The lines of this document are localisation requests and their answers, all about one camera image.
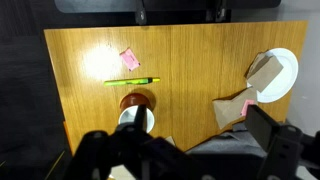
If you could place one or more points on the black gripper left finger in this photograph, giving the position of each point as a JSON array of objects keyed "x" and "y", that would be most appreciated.
[{"x": 140, "y": 120}]

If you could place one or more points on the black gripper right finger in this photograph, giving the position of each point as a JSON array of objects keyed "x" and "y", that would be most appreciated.
[{"x": 261, "y": 126}]

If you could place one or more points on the red mug white inside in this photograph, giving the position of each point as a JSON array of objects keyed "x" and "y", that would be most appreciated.
[{"x": 129, "y": 106}]

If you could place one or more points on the small pink sticky note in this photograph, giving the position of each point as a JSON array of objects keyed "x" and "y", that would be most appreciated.
[{"x": 245, "y": 106}]

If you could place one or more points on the grey sweatshirt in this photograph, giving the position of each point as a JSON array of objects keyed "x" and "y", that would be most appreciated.
[{"x": 287, "y": 149}]

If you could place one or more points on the brown napkin on table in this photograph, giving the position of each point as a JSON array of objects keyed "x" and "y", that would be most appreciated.
[{"x": 227, "y": 111}]

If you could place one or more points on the white paper plate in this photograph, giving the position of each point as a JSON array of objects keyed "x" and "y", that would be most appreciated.
[{"x": 283, "y": 83}]

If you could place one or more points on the green yellow pen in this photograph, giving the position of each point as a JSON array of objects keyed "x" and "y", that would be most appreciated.
[{"x": 135, "y": 81}]

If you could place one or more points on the brown napkin on plate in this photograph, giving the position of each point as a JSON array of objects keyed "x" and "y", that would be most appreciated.
[{"x": 264, "y": 69}]

